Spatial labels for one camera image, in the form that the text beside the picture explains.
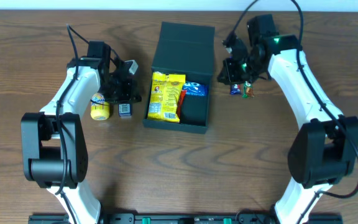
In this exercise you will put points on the dairy milk chocolate bar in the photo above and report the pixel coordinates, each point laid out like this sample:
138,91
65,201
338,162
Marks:
235,89

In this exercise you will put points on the black gift box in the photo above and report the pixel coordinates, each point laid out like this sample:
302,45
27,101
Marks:
186,49

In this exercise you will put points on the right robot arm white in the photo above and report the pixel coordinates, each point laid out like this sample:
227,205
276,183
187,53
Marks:
325,149

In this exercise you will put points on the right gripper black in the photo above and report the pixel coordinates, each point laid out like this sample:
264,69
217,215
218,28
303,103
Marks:
232,73

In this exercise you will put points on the red snack packet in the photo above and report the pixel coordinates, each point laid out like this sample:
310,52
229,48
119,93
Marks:
180,102

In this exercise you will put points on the yellow candy bag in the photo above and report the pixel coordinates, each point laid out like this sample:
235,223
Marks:
164,96

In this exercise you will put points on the kitkat milo bar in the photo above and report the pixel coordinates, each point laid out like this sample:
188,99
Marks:
248,90

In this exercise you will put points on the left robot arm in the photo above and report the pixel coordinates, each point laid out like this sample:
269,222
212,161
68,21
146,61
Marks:
53,144

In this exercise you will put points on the blue oreo pack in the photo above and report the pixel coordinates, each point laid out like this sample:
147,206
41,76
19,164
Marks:
195,89

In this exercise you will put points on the small dark blue gum pack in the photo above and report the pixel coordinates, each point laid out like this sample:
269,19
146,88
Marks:
125,110

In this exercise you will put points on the yellow mentos bottle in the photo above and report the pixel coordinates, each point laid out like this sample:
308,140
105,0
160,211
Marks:
100,109

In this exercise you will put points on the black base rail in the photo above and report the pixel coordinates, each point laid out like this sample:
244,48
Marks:
129,218

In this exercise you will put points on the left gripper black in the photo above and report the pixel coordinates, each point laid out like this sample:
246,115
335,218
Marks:
123,98

